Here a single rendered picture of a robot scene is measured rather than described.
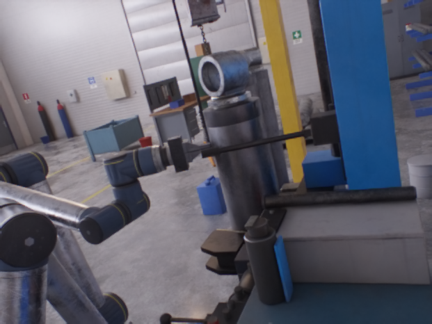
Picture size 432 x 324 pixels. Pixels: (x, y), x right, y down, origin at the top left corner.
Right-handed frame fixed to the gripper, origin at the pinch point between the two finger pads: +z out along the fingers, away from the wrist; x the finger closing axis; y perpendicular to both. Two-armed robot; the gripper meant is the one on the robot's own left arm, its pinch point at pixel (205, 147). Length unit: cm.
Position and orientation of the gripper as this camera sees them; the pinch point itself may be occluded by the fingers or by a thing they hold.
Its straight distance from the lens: 150.5
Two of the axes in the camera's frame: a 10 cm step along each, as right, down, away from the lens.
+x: -2.3, -9.4, -2.7
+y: 0.2, 2.7, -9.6
